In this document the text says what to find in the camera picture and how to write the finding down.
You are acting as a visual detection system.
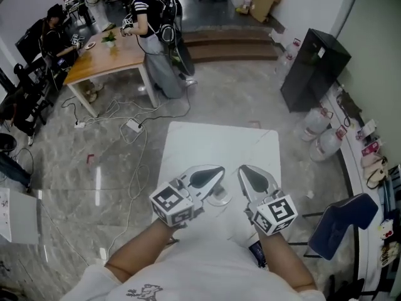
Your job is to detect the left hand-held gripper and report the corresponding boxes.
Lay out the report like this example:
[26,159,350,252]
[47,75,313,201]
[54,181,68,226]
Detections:
[149,164,226,230]

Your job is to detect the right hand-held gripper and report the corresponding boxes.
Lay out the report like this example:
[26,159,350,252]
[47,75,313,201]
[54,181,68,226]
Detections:
[237,164,298,236]

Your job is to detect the small clear plate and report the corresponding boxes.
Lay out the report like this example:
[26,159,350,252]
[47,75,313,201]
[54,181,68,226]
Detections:
[206,183,233,207]

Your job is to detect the person's left forearm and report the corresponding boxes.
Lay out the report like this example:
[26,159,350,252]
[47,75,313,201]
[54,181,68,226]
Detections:
[105,219,181,283]

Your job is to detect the person's right forearm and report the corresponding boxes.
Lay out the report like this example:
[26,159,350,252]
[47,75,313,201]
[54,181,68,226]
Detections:
[258,230,318,293]

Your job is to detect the blue device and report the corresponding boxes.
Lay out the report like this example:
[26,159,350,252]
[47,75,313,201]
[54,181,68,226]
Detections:
[248,240,268,268]

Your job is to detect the blue chair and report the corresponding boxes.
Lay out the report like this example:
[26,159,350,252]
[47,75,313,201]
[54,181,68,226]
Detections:
[302,193,380,261]

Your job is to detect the clear water jug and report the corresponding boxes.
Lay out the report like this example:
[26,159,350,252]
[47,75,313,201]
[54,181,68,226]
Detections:
[281,38,302,67]
[309,125,348,163]
[301,103,333,142]

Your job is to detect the white plush toy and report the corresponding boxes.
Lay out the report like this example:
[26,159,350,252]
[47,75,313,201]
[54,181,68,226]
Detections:
[378,218,395,241]

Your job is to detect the brown wooden steps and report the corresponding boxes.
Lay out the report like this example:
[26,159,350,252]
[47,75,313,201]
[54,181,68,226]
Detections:
[182,28,279,64]

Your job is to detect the black cabinet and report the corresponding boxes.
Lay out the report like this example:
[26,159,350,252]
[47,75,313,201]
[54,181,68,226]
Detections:
[279,28,352,114]

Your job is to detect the wooden table with white legs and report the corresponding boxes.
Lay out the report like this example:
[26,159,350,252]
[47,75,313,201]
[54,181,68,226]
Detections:
[62,31,159,119]

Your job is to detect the small potted plant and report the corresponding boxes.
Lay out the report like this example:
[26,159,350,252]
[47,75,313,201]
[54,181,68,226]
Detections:
[101,31,117,48]

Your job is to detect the white box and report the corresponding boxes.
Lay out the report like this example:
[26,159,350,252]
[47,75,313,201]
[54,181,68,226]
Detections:
[0,186,41,246]

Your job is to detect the black bin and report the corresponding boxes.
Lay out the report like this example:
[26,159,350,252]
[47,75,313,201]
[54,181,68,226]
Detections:
[0,132,18,153]

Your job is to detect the white cable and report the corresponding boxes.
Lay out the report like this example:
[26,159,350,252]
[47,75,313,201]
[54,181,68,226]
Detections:
[84,98,164,266]

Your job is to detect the black cable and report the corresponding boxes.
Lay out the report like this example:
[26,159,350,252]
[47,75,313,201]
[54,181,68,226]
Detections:
[61,83,192,128]

